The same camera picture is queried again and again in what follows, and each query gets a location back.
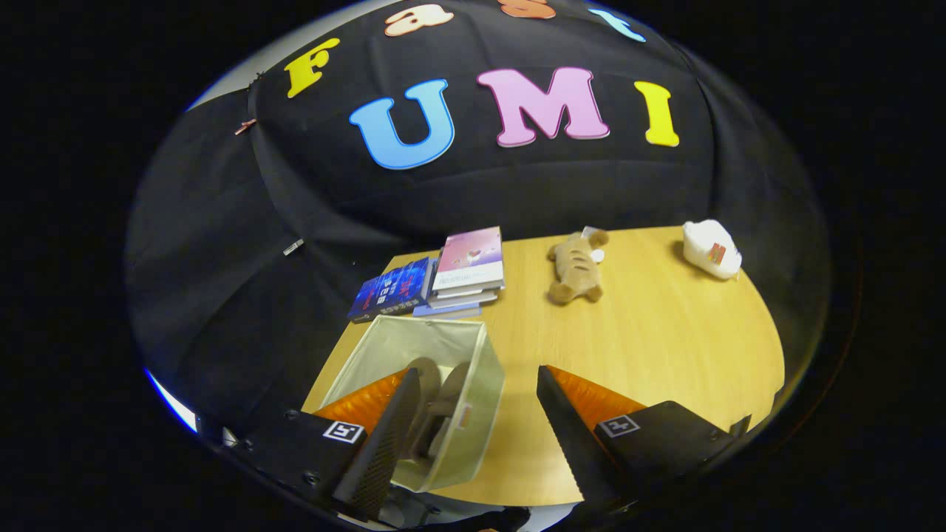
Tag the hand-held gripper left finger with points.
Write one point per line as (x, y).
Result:
(380, 451)

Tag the copper backdrop clip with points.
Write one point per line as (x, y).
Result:
(245, 126)

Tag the green fabric storage box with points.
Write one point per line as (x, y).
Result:
(480, 399)

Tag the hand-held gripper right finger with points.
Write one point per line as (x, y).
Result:
(573, 443)

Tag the pink book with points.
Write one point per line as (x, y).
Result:
(469, 258)

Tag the stack of white books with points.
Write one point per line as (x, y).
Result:
(458, 301)

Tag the blue book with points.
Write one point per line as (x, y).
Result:
(392, 288)

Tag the white plush toy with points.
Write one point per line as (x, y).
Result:
(711, 250)

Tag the brown plush toy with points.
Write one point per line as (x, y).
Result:
(576, 270)

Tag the silver backdrop clip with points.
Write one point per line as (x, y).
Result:
(293, 247)

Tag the lit screen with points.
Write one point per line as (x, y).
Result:
(171, 403)

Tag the brown furry slipper shoe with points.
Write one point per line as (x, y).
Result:
(452, 403)
(429, 380)

